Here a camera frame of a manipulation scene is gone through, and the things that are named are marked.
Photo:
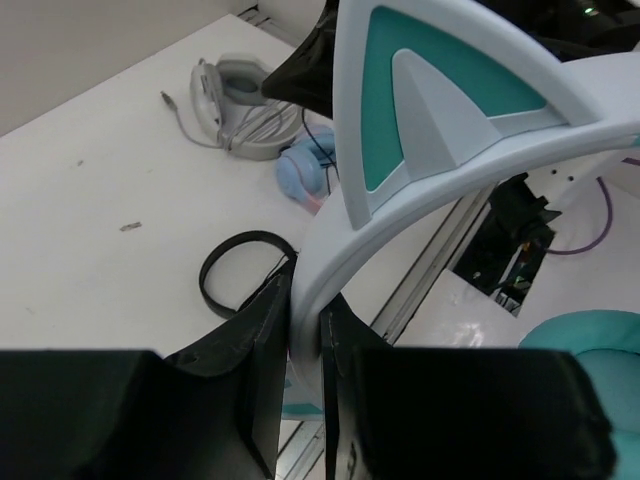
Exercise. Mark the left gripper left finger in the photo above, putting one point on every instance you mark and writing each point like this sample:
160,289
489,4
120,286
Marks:
210,411

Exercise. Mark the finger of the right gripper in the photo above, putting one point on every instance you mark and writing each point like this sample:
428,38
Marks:
305,78

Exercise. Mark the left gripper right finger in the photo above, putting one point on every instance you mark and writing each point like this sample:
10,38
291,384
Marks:
455,413

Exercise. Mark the teal cat-ear headphones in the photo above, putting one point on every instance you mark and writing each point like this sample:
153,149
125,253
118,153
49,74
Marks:
433,100

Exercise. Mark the grey white headphones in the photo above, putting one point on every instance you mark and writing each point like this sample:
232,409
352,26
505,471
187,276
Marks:
233,113

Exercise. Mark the pink blue cat-ear headphones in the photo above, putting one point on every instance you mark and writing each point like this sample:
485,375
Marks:
302,168

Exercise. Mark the black headphones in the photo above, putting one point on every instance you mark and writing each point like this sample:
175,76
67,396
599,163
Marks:
228,266

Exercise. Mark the small debris piece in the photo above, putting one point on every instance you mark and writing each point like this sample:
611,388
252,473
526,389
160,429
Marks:
130,227

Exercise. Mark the aluminium side rail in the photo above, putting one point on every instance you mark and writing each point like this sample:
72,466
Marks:
256,18

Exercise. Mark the aluminium front rail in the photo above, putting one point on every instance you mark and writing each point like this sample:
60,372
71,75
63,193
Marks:
304,447

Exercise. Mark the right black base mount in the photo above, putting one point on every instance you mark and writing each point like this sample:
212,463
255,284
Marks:
505,253

